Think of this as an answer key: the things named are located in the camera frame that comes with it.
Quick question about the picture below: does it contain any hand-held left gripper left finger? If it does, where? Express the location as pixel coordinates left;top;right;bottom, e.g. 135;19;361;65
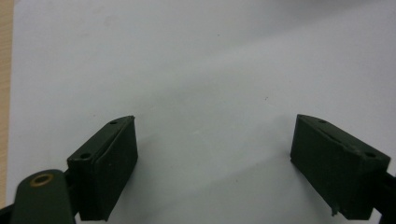
66;115;139;222

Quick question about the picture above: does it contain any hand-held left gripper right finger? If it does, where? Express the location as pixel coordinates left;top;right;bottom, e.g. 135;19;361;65
290;113;391;221

